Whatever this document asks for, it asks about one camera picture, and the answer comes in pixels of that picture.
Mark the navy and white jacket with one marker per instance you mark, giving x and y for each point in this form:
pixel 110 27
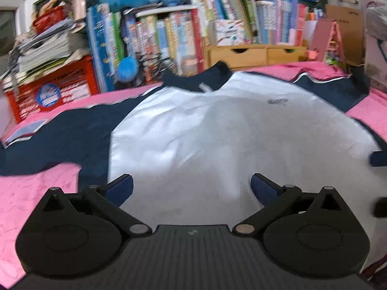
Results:
pixel 211 127

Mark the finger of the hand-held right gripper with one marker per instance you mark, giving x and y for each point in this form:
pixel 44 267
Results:
pixel 381 207
pixel 379 158

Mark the pink toy house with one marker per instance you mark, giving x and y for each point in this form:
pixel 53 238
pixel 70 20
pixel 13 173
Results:
pixel 328 40

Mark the light blue paper card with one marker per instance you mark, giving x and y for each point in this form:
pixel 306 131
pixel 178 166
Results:
pixel 28 130

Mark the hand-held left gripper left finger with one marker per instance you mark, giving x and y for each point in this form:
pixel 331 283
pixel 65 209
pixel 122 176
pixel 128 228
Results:
pixel 121 188

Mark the blue plush ball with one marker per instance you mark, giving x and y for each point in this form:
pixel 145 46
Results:
pixel 127 69

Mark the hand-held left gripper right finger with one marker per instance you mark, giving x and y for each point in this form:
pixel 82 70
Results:
pixel 262 188

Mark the brown cardboard box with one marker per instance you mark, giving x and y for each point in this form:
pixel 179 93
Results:
pixel 344 33

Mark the red plastic crate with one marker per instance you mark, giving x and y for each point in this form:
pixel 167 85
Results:
pixel 69 90

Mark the stack of magazines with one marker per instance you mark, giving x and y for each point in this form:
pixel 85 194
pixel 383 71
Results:
pixel 48 51

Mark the white printed box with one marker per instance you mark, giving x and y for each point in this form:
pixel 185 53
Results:
pixel 376 42

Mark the row of colourful books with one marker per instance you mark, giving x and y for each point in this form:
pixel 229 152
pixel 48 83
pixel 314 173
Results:
pixel 181 30

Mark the white window frame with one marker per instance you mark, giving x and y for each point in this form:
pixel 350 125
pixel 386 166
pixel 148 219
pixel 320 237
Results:
pixel 27 0

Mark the wooden drawer box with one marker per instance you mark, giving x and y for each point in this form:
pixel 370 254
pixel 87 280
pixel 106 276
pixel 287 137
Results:
pixel 257 56

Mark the pink blanket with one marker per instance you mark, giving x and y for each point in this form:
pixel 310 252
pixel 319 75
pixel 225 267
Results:
pixel 30 202

